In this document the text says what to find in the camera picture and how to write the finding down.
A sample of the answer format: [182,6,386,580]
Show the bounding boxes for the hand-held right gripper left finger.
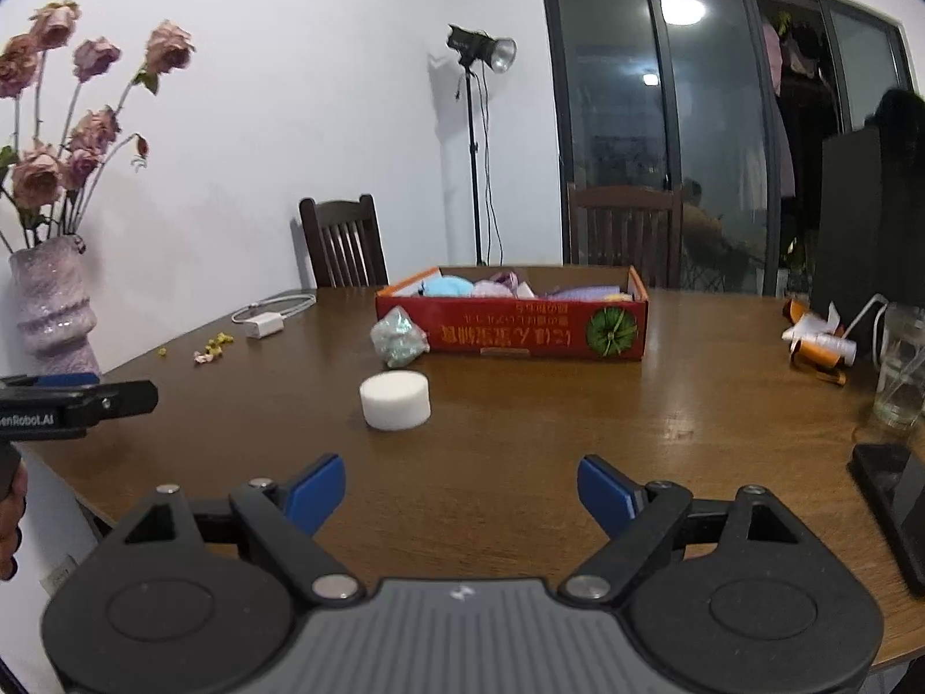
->
[123,454,364,603]

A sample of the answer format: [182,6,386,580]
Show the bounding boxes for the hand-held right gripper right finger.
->
[564,455,802,603]

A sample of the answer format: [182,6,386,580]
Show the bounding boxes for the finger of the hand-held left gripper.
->
[0,374,158,420]

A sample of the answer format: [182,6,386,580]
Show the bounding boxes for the white foam cylinder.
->
[359,370,432,433]

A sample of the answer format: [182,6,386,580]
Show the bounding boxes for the red and orange cardboard box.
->
[374,264,650,363]

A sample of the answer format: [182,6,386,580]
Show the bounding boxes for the purple knitted pillow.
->
[538,284,630,302]

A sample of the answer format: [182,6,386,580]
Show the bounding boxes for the purple satin scrunchie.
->
[473,270,536,299]

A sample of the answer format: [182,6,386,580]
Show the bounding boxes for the light blue plush toy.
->
[415,271,474,299]

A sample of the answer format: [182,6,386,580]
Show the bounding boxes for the person's left hand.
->
[0,463,28,581]

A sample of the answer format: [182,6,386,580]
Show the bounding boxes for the pink and yellow petal scraps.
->
[193,333,234,366]

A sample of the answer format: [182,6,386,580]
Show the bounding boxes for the pink textured ceramic vase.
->
[9,235,102,377]

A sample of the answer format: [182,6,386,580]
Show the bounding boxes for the bunch of dried pink roses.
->
[0,0,196,247]

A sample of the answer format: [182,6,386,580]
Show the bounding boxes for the dark wooden chair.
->
[298,194,391,289]
[567,184,684,289]

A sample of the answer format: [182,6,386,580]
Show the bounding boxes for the black phone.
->
[849,441,925,590]

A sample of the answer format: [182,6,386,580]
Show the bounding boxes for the clear drinking glass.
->
[871,301,925,429]

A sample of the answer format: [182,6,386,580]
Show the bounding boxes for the black light stand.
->
[458,68,503,267]

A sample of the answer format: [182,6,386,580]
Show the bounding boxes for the black monitor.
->
[809,123,925,319]

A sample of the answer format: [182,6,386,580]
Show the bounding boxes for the dark framed sliding glass door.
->
[538,0,915,294]

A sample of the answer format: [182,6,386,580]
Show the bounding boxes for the black studio light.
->
[446,24,519,75]

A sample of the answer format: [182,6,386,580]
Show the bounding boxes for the hanging clothes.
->
[758,10,839,95]

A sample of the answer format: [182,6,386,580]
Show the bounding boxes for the black cloth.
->
[871,88,925,135]

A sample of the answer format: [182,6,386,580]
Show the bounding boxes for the white wall socket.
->
[43,556,77,594]

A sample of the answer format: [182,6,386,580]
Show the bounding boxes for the white coiled charger cable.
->
[231,291,317,324]

